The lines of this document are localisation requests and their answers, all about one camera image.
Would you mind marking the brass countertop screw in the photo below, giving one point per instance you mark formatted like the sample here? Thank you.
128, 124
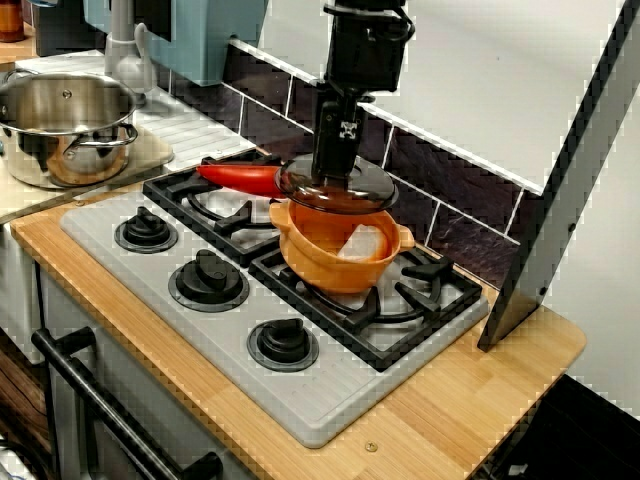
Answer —
370, 446

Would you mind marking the red toy chili pepper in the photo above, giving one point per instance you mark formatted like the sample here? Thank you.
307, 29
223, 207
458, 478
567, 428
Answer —
240, 177

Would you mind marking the dark grey side panel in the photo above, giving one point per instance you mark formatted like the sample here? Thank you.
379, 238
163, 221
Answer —
540, 240

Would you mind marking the white ribbed sink counter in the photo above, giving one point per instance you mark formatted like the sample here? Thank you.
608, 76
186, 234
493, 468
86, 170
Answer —
200, 135

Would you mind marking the white toy kitchen cabinet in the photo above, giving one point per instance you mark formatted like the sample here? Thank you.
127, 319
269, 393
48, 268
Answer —
150, 380

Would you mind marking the small wooden table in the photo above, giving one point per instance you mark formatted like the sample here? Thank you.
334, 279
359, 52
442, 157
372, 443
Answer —
15, 52

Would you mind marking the brown transparent lid yellow knob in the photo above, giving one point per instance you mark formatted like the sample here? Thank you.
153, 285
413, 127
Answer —
370, 197

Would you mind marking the dark tile backsplash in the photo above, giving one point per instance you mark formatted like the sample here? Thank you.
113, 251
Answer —
450, 235

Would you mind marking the wooden countertop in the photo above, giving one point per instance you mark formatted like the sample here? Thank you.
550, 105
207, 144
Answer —
450, 425

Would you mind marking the black burner grate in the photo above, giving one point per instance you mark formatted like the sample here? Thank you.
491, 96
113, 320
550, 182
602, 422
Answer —
165, 190
425, 272

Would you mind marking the grey toy stove top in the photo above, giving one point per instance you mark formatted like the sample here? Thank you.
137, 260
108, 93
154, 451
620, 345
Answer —
325, 400

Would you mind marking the brown glass jar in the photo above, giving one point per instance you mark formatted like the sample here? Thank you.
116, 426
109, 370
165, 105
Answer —
11, 20

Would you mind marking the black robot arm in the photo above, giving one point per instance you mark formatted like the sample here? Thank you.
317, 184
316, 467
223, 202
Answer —
370, 2

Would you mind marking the orange toy pot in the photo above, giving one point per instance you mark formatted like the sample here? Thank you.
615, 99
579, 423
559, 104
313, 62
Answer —
320, 270

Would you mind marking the teal toy cabinet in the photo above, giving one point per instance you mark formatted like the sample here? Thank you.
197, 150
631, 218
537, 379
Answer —
210, 40

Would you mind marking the black box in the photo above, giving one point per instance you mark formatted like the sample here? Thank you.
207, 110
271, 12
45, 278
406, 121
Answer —
70, 30

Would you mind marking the grey toy faucet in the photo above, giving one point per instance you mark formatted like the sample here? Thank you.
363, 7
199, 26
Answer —
130, 65

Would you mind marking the stainless steel pot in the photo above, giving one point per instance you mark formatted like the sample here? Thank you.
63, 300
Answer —
30, 165

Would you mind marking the black stove knob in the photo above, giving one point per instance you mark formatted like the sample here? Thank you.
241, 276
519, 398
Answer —
145, 232
209, 280
282, 342

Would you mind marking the white toy food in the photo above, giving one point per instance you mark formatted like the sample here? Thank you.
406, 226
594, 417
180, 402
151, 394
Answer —
362, 245

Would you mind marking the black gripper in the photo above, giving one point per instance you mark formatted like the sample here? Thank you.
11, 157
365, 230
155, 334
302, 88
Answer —
365, 55

